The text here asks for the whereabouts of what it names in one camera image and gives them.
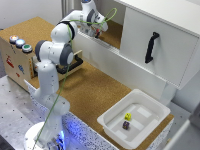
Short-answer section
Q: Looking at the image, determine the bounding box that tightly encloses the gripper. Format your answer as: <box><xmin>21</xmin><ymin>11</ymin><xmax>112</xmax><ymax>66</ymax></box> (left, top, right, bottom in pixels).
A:
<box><xmin>85</xmin><ymin>9</ymin><xmax>109</xmax><ymax>35</ymax></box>

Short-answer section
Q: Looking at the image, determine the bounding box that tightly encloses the yellow block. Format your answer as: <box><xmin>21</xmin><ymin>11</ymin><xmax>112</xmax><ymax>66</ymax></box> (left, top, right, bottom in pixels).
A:
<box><xmin>124</xmin><ymin>112</ymin><xmax>133</xmax><ymax>122</ymax></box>

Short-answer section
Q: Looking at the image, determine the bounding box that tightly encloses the purple block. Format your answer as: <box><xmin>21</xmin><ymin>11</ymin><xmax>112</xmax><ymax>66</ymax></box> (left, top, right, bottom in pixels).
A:
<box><xmin>121</xmin><ymin>120</ymin><xmax>131</xmax><ymax>131</ymax></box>

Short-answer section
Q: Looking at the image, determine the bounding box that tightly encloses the white cabinet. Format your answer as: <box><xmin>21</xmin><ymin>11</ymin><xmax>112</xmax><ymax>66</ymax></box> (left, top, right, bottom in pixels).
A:
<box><xmin>71</xmin><ymin>0</ymin><xmax>200</xmax><ymax>108</ymax></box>

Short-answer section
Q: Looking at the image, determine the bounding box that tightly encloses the wooden drawer box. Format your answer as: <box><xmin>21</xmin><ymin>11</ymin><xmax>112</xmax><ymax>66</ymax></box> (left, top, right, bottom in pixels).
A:
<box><xmin>0</xmin><ymin>16</ymin><xmax>84</xmax><ymax>92</ymax></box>

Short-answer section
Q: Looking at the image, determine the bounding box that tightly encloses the green button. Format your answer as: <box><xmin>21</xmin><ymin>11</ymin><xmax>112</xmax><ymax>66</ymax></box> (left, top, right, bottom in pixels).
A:
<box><xmin>21</xmin><ymin>43</ymin><xmax>34</xmax><ymax>54</ymax></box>

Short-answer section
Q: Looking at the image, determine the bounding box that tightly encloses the blue button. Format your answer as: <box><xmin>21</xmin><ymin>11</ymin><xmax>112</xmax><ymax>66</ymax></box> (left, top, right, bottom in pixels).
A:
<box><xmin>15</xmin><ymin>38</ymin><xmax>27</xmax><ymax>49</ymax></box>

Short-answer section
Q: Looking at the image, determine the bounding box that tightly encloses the red button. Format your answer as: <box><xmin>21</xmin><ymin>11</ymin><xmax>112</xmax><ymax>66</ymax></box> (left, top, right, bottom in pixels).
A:
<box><xmin>8</xmin><ymin>34</ymin><xmax>20</xmax><ymax>45</ymax></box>

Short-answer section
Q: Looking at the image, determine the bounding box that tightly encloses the white sliding door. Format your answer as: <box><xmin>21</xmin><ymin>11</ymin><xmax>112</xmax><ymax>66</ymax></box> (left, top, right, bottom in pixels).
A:
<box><xmin>118</xmin><ymin>6</ymin><xmax>200</xmax><ymax>91</ymax></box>

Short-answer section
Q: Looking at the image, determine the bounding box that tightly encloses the white plastic box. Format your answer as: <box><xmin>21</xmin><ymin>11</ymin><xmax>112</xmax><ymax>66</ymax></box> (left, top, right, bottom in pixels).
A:
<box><xmin>96</xmin><ymin>88</ymin><xmax>172</xmax><ymax>150</ymax></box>

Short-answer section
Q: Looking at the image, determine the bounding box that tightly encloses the black drawer handle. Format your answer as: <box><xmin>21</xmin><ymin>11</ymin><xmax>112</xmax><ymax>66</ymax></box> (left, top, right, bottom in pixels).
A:
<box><xmin>55</xmin><ymin>54</ymin><xmax>85</xmax><ymax>75</ymax></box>

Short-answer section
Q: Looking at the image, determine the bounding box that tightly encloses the black door handle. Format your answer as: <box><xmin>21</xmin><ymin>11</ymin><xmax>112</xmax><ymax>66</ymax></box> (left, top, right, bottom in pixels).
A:
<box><xmin>144</xmin><ymin>31</ymin><xmax>161</xmax><ymax>65</ymax></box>

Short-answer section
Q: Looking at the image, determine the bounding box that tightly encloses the green cable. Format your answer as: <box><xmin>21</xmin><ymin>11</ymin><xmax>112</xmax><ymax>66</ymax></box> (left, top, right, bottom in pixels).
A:
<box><xmin>32</xmin><ymin>7</ymin><xmax>119</xmax><ymax>150</ymax></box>

